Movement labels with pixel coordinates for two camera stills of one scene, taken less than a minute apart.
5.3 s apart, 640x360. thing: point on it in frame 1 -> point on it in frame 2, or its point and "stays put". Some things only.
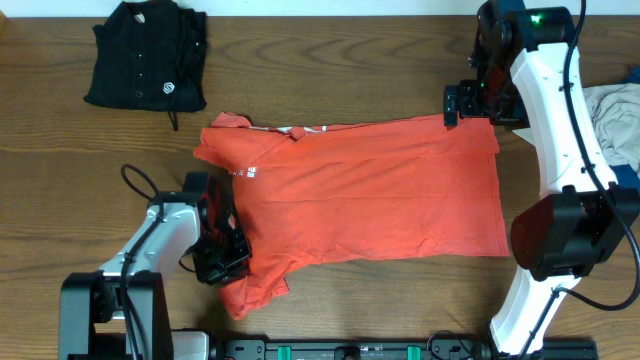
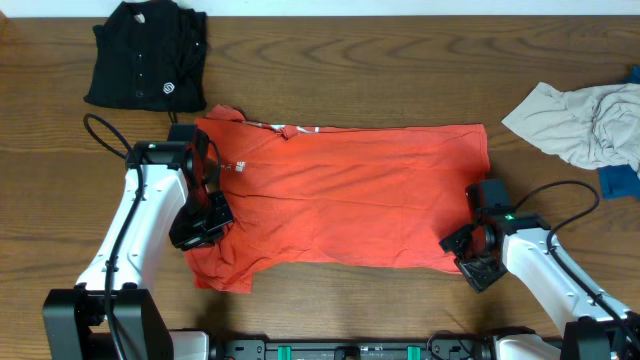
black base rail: (448, 346) stays put
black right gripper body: (495, 98) -> (480, 269)
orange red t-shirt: (354, 191) stays put
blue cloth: (626, 178) stays put
